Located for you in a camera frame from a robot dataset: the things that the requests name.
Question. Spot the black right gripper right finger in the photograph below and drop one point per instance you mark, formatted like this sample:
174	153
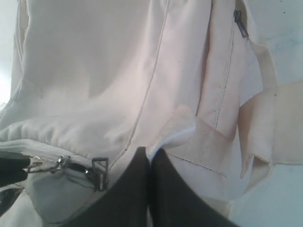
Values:
173	204

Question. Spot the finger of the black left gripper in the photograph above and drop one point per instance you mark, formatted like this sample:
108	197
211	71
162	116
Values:
12	167

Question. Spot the cream fabric duffel bag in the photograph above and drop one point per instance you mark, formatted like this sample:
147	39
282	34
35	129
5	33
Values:
217	84

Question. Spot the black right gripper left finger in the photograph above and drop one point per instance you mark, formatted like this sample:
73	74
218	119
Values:
125	204

